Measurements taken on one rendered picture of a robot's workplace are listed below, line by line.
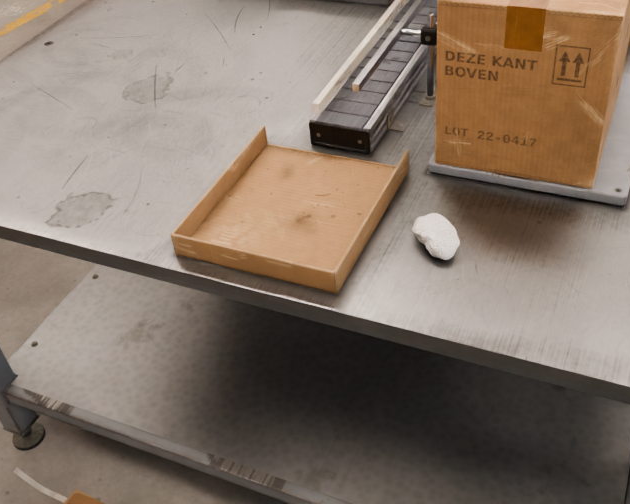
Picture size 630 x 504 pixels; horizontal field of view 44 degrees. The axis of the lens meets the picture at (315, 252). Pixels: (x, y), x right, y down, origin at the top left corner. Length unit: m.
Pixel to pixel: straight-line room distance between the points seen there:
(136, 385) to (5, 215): 0.63
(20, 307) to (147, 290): 0.55
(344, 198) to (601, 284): 0.40
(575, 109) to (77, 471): 1.42
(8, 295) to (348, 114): 1.49
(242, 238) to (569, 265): 0.47
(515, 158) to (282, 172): 0.37
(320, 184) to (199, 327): 0.76
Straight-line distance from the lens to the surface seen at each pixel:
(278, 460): 1.63
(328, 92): 1.32
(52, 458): 2.06
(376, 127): 1.32
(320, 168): 1.28
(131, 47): 1.78
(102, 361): 1.91
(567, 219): 1.18
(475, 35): 1.12
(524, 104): 1.15
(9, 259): 2.67
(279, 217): 1.18
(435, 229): 1.10
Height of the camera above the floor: 1.57
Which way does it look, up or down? 41 degrees down
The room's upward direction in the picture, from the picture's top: 7 degrees counter-clockwise
